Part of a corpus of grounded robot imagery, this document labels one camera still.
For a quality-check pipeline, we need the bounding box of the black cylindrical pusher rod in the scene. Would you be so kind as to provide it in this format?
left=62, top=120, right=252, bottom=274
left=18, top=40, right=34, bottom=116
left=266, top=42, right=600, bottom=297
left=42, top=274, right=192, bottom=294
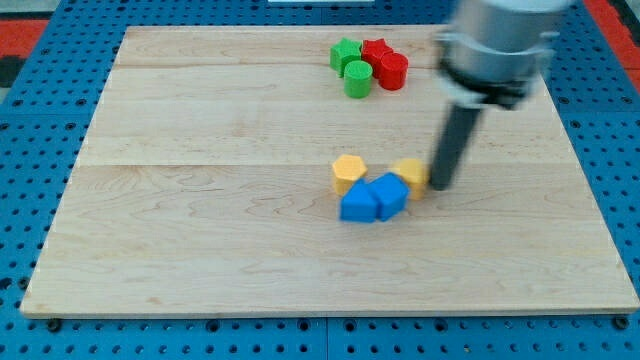
left=429, top=104, right=482, bottom=191

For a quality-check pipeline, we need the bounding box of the yellow heart block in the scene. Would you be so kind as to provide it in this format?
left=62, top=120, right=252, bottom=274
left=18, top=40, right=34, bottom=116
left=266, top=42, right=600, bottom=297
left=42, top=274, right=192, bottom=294
left=390, top=158, right=428, bottom=201

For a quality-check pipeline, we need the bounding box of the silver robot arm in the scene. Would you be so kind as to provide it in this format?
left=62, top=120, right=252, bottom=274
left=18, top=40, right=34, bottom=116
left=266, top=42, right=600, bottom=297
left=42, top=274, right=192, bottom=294
left=429, top=0, right=572, bottom=191

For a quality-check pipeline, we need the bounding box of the red cylinder block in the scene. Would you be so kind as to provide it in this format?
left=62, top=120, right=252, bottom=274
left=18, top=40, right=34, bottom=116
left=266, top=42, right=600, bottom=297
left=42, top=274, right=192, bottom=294
left=378, top=52, right=409, bottom=91

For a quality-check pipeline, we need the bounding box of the blue cube block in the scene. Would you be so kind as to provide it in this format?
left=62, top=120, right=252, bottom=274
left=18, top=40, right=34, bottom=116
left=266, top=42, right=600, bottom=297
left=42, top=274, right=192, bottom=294
left=368, top=172, right=409, bottom=221

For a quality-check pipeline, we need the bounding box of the green cylinder block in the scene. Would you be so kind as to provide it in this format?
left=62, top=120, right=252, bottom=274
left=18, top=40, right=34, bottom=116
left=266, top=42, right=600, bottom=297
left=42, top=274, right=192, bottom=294
left=343, top=60, right=373, bottom=99

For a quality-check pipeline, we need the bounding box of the red star block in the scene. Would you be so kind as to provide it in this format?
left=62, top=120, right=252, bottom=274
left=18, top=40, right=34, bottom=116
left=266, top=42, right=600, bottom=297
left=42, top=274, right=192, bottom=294
left=361, top=38, right=394, bottom=78

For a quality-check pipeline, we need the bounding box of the yellow hexagon block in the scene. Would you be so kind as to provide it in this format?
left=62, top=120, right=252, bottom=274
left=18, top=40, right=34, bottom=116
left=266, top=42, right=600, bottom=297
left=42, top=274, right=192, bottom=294
left=332, top=154, right=368, bottom=196

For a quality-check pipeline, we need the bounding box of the blue triangle block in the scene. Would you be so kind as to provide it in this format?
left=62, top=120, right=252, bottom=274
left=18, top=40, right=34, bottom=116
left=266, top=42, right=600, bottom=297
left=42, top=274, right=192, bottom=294
left=339, top=179, right=378, bottom=223

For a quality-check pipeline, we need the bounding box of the green star block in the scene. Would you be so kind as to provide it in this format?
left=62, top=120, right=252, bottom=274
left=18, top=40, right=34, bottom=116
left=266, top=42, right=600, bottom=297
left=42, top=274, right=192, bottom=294
left=329, top=38, right=362, bottom=77

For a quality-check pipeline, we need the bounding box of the light wooden board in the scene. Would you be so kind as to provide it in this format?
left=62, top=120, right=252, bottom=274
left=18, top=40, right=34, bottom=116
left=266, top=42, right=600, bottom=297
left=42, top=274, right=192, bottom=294
left=20, top=25, right=639, bottom=319

